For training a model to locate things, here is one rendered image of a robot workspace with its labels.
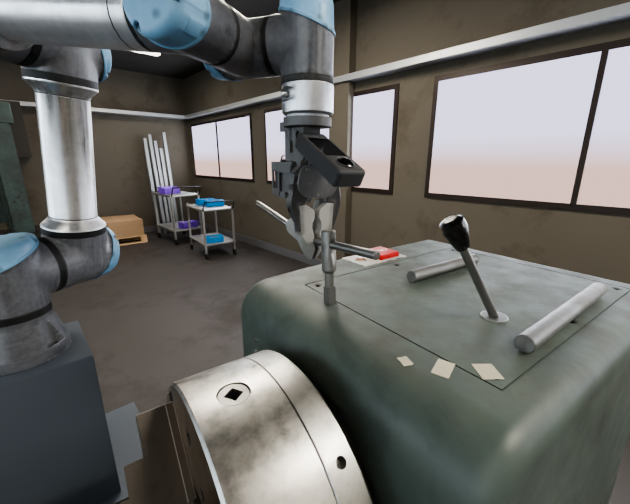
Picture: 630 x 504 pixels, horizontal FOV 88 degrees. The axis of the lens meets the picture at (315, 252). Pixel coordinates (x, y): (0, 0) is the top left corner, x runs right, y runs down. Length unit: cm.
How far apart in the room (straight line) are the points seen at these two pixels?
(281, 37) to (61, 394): 73
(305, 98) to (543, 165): 272
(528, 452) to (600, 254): 280
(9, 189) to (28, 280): 566
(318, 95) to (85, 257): 59
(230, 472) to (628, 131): 294
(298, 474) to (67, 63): 73
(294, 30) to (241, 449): 48
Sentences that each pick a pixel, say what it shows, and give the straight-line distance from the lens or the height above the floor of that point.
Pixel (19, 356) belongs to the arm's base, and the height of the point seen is 113.
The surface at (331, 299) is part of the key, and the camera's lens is 51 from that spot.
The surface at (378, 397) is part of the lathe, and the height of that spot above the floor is 123.
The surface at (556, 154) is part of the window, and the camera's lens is 308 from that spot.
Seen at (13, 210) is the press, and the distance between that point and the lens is 645.
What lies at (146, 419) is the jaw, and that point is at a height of 119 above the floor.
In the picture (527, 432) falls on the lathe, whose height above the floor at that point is 125.
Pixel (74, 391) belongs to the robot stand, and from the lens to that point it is 84.
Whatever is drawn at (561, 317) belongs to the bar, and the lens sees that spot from 53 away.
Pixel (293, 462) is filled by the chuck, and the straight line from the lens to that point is 35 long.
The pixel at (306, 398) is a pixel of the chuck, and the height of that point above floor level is 123.
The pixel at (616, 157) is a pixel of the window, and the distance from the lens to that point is 302.
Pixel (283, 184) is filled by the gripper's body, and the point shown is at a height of 143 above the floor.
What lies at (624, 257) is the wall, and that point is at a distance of 310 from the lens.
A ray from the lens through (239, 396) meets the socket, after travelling 38.
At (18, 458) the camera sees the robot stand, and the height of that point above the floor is 95.
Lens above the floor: 147
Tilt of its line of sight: 16 degrees down
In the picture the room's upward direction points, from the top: straight up
